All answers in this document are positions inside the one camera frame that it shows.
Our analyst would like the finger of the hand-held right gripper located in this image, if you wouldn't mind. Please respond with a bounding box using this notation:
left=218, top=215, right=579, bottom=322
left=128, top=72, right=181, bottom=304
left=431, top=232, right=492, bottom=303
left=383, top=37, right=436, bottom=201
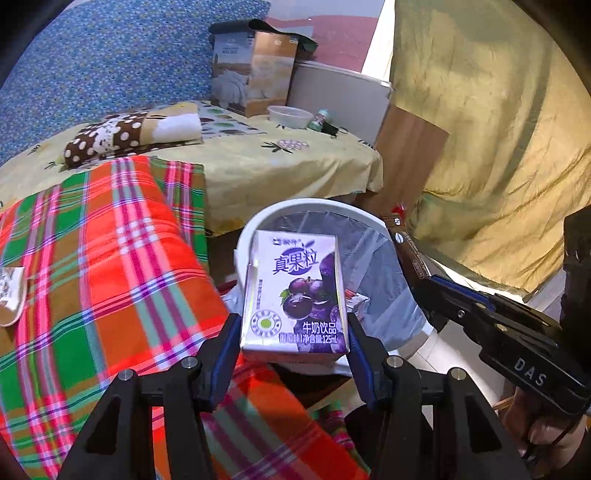
left=414, top=287, right=482, bottom=343
left=427, top=274, right=499, bottom=320

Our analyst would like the wooden board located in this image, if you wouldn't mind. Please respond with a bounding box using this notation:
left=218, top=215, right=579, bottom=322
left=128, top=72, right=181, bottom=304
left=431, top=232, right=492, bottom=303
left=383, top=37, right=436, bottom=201
left=365, top=105, right=451, bottom=217

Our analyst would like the white trash bin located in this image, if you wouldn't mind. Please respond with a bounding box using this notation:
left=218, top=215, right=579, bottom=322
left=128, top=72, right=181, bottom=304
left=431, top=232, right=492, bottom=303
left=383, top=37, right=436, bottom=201
left=233, top=198, right=437, bottom=374

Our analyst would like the brown polka dot pillow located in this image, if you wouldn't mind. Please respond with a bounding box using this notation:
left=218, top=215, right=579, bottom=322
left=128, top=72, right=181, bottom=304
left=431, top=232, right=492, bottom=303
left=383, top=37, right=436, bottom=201
left=64, top=102, right=204, bottom=168

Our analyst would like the person's right hand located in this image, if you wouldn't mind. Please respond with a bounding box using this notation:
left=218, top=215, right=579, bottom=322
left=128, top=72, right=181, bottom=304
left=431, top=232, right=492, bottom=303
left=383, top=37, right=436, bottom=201
left=501, top=388, right=587, bottom=467

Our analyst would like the blue floral headboard cover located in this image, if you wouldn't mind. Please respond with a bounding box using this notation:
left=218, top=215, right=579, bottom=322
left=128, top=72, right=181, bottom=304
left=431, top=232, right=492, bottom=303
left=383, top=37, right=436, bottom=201
left=0, top=0, right=273, bottom=162

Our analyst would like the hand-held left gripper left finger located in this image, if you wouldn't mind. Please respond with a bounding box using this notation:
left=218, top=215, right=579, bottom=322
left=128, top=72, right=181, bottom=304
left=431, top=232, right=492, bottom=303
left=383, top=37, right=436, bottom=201
left=55, top=314, right=243, bottom=480

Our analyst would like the white fridge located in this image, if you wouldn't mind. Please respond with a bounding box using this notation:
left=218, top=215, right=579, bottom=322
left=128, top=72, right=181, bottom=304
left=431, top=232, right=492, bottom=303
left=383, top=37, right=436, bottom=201
left=286, top=60, right=393, bottom=144

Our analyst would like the patterned white paper wrapper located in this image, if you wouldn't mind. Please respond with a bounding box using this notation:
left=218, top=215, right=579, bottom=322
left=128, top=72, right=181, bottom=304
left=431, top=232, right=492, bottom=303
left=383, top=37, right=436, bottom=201
left=0, top=267, right=27, bottom=328

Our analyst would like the purple milk carton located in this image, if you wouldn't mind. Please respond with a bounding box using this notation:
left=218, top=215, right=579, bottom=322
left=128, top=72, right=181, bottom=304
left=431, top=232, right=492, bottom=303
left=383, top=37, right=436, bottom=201
left=240, top=229, right=350, bottom=356

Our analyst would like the plaid blanket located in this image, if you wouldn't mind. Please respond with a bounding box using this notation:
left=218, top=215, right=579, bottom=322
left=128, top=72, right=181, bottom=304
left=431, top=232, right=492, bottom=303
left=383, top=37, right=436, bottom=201
left=0, top=155, right=370, bottom=480

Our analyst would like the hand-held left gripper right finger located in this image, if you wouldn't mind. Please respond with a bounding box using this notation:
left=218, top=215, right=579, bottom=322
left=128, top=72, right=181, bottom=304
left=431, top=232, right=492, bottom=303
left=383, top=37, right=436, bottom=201
left=345, top=313, right=532, bottom=480

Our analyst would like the yellow curtain cloth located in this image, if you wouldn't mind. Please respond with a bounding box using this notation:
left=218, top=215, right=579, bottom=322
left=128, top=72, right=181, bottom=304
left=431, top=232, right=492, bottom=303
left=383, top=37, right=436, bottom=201
left=390, top=0, right=591, bottom=296

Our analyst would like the printed gift box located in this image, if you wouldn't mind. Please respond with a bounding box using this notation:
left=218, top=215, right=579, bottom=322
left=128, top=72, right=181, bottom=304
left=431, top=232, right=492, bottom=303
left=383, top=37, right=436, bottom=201
left=209, top=19, right=319, bottom=118

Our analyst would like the clear plastic bowl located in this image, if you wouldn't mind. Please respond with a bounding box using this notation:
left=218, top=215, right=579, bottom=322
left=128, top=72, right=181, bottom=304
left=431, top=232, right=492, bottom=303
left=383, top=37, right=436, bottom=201
left=268, top=105, right=314, bottom=130

